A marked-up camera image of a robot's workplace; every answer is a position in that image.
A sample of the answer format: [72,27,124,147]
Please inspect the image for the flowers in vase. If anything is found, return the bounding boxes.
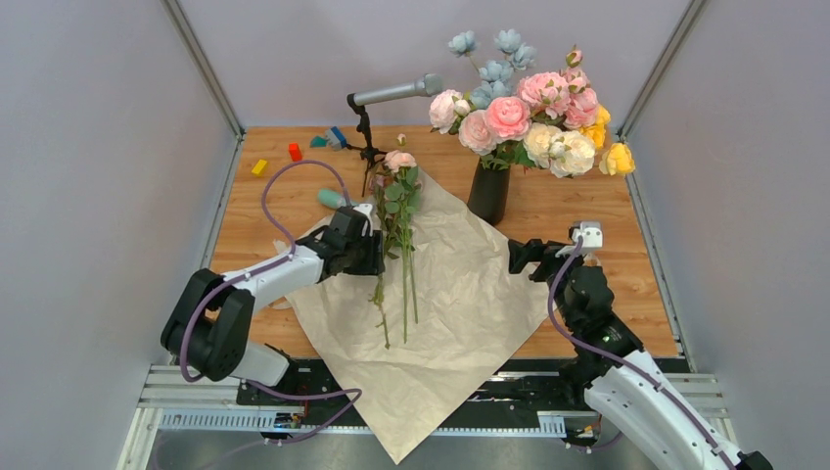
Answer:
[428,29,636,179]

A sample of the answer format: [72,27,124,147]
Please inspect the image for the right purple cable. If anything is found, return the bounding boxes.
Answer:
[547,236,737,470]

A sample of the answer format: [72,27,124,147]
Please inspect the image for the black microphone tripod stand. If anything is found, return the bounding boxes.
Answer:
[346,94,387,196]

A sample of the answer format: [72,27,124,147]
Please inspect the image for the teal toy microphone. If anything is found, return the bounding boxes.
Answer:
[317,189,348,210]

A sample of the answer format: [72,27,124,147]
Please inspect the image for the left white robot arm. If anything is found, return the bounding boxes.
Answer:
[161,204,384,404]

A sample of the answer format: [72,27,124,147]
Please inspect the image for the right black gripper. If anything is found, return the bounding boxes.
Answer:
[506,239,583,328]

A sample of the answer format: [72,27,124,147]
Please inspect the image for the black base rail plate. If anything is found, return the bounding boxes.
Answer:
[226,357,692,439]

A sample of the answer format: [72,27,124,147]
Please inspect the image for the red block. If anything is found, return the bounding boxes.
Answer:
[288,142,303,162]

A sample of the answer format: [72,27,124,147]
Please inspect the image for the silver microphone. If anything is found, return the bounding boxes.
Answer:
[346,73,444,107]

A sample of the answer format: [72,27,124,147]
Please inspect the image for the black vase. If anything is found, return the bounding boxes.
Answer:
[467,164,511,226]

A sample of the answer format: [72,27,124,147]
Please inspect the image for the teal block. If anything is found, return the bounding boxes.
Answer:
[309,136,328,148]

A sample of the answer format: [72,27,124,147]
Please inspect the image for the yellow block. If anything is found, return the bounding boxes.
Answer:
[251,160,268,176]

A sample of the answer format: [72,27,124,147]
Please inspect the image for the peach paper bouquet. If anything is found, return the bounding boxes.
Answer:
[261,177,557,463]

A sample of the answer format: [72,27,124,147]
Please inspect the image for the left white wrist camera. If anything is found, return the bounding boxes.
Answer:
[352,203,375,231]

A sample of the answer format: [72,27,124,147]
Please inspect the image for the flower stems bunch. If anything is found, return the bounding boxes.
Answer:
[369,133,422,342]

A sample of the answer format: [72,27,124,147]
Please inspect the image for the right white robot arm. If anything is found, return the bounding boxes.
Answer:
[507,237,772,469]

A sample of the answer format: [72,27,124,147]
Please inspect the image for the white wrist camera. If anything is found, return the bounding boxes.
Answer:
[556,220,604,258]
[352,203,375,231]

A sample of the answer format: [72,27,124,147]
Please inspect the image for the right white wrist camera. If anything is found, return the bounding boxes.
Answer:
[556,220,604,258]

